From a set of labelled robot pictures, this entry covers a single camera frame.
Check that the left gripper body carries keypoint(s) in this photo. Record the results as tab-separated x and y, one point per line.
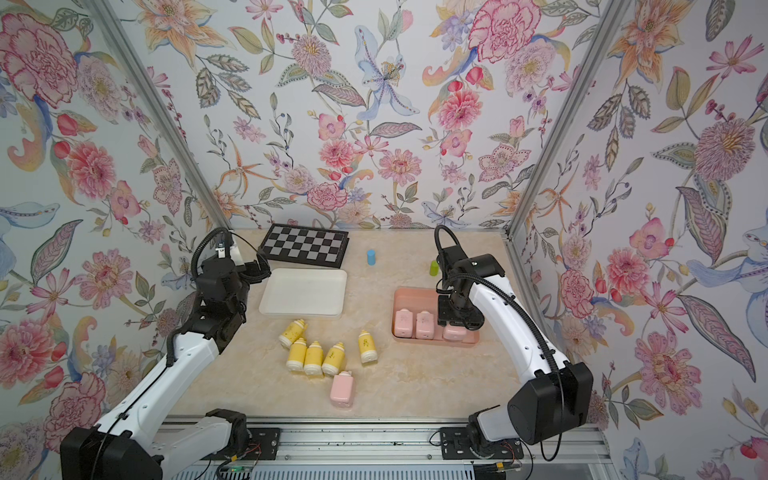
250	274

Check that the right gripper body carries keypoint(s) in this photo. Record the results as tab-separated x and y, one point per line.
455	312

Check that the pink sharpener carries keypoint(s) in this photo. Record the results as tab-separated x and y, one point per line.
425	326
452	333
403	325
342	390

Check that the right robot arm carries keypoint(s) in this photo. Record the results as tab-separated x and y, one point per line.
554	395

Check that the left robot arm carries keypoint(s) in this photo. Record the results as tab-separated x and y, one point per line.
123	443

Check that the pink storage tray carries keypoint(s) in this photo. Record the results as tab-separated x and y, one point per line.
422	299

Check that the white storage tray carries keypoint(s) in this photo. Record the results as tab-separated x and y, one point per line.
304	293

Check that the black white checkerboard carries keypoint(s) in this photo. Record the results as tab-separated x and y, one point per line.
305	245

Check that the yellow sharpener far left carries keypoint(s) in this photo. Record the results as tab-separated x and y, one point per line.
292	333

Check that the yellow sharpener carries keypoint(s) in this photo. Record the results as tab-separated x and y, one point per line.
297	355
334	360
313	361
292	333
367	348

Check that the yellow sharpener right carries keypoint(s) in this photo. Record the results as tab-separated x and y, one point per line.
367	348

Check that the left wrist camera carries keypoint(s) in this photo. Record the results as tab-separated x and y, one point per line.
230	249

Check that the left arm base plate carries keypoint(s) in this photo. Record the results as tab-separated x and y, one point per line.
258	444

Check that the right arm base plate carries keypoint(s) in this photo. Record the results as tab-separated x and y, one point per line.
466	443

